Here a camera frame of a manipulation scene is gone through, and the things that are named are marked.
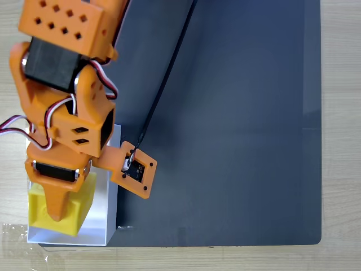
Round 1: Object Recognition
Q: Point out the yellow block with round stud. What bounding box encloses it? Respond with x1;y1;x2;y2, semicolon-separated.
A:
28;172;98;238

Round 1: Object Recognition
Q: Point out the white open cardboard box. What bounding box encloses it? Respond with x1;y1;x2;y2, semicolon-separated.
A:
27;123;122;247

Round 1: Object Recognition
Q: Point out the clear tape strip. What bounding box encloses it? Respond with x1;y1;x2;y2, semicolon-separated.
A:
0;222;39;265

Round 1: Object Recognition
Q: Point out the dark grey table mat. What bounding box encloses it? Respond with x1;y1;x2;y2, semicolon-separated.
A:
36;0;323;248

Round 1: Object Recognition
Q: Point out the red white black servo wire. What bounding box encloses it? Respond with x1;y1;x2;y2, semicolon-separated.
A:
89;58;119;100
0;114;54;151

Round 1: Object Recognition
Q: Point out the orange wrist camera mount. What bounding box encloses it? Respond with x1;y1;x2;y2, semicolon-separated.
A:
91;141;158;200

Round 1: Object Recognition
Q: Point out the black camera cable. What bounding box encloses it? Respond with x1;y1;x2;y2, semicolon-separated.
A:
131;0;199;155

